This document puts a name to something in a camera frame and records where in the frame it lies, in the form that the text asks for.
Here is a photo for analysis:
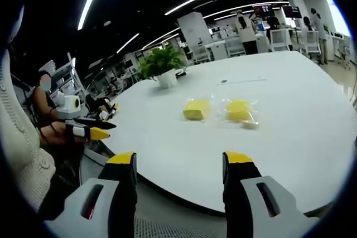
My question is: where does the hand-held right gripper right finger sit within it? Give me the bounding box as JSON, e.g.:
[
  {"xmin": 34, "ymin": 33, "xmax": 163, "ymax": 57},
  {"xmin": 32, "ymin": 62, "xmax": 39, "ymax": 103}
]
[{"xmin": 222, "ymin": 151, "xmax": 319, "ymax": 238}]

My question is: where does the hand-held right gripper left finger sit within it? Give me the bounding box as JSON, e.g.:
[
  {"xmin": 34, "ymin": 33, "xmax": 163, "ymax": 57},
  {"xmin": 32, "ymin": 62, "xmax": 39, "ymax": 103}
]
[{"xmin": 44, "ymin": 151, "xmax": 138, "ymax": 238}]

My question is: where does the yellow silicone block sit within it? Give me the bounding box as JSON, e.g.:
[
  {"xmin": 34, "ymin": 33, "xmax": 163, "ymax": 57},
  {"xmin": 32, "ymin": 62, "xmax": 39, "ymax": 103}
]
[
  {"xmin": 219, "ymin": 98, "xmax": 260, "ymax": 131},
  {"xmin": 181, "ymin": 97, "xmax": 213, "ymax": 123}
]

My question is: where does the white shelf rack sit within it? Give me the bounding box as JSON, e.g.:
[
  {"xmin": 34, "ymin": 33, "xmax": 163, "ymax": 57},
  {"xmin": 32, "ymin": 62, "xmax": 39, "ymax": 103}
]
[{"xmin": 38, "ymin": 52, "xmax": 86, "ymax": 104}]

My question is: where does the grey mesh chair seat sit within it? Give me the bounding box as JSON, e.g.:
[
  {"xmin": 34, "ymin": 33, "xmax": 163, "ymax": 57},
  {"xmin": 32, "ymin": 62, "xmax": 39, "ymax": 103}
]
[{"xmin": 133, "ymin": 201, "xmax": 228, "ymax": 238}]

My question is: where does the green potted plant white pot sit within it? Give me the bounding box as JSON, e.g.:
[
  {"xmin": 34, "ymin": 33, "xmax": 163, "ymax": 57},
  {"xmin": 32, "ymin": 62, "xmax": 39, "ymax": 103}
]
[{"xmin": 138, "ymin": 46, "xmax": 186, "ymax": 89}]

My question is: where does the white office chair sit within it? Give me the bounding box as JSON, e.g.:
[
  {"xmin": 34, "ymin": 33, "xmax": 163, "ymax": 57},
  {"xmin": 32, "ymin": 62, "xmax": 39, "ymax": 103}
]
[
  {"xmin": 269, "ymin": 28, "xmax": 292, "ymax": 52},
  {"xmin": 192, "ymin": 43, "xmax": 210, "ymax": 65},
  {"xmin": 304, "ymin": 30, "xmax": 320, "ymax": 56},
  {"xmin": 225, "ymin": 36, "xmax": 247, "ymax": 57}
]

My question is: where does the dark display screen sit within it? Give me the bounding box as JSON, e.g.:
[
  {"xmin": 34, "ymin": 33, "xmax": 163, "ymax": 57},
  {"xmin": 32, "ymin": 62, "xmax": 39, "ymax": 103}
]
[
  {"xmin": 282, "ymin": 5, "xmax": 302, "ymax": 19},
  {"xmin": 252, "ymin": 4, "xmax": 273, "ymax": 16}
]

